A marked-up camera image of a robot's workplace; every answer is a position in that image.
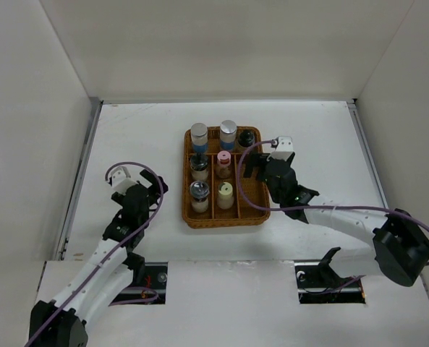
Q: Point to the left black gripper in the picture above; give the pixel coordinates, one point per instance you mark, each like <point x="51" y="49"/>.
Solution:
<point x="149" y="178"/>

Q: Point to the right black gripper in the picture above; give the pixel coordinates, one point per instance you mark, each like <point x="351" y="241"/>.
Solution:
<point x="256" y="160"/>

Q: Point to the black cap spice bottle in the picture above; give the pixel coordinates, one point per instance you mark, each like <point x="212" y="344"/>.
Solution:
<point x="245" y="139"/>

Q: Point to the pink cap spice bottle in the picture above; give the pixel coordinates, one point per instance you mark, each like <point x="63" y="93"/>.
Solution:
<point x="223" y="167"/>

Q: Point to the clear dome cap grinder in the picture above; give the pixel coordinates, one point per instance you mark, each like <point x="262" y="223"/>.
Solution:
<point x="199" y="194"/>

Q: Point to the black dome cap grinder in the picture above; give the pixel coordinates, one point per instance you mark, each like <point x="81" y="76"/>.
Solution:
<point x="199" y="166"/>

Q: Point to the yellow cap spice bottle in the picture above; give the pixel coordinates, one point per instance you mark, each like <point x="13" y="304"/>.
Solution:
<point x="224" y="195"/>

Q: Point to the blue label silver cap jar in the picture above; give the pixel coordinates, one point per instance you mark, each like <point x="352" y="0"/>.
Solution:
<point x="199" y="137"/>

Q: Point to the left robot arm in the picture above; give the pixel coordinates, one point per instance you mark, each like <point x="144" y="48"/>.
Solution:
<point x="67" y="318"/>

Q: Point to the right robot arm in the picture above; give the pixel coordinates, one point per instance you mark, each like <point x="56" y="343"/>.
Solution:
<point x="396" y="245"/>

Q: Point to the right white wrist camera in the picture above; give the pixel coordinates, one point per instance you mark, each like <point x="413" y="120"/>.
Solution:
<point x="282" y="148"/>

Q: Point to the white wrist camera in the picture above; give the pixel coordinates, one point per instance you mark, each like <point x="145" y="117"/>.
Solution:
<point x="120" y="179"/>
<point x="282" y="148"/>

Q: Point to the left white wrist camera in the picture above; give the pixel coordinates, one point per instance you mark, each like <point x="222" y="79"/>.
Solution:
<point x="120" y="179"/>

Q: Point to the left base mount slot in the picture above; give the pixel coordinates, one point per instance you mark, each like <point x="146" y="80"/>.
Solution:
<point x="148" y="288"/>

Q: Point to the base mount slot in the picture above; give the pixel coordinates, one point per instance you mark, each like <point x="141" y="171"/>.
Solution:
<point x="148" y="288"/>
<point x="317" y="283"/>

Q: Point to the right base mount slot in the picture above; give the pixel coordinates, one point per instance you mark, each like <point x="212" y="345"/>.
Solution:
<point x="317" y="283"/>

